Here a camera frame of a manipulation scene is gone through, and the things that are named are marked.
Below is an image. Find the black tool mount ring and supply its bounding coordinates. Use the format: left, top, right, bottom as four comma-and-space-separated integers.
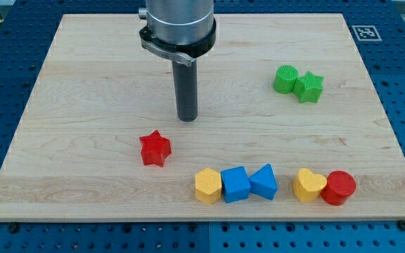
139, 19, 217, 67

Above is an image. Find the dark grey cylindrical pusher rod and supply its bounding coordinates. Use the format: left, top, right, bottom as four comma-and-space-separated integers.
172, 61, 198, 122

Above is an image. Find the red star block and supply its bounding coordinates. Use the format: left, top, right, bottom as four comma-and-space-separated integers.
139, 130, 172, 167

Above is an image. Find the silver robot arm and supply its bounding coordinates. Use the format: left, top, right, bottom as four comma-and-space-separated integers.
139, 0, 217, 122

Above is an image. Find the green star block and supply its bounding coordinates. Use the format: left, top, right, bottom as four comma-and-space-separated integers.
292, 71, 324, 103

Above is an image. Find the green cylinder block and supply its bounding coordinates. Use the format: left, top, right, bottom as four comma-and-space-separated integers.
273, 65, 299, 94

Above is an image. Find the light wooden board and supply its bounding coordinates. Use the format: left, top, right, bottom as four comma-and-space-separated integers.
0, 13, 405, 222

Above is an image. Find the yellow hexagon block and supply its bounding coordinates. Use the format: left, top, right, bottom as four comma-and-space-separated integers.
195, 168, 222, 205

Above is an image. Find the blue cube block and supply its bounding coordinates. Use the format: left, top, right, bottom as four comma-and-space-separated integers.
221, 167, 251, 203

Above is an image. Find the blue triangle block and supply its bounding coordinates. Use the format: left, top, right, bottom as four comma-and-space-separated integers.
248, 164, 278, 200

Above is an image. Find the yellow heart block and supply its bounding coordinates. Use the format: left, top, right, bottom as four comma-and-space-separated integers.
292, 168, 327, 202

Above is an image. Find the white fiducial marker tag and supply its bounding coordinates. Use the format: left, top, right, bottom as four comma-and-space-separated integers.
352, 25, 382, 41

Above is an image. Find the red cylinder block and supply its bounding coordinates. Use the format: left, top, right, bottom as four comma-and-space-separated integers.
321, 170, 356, 206

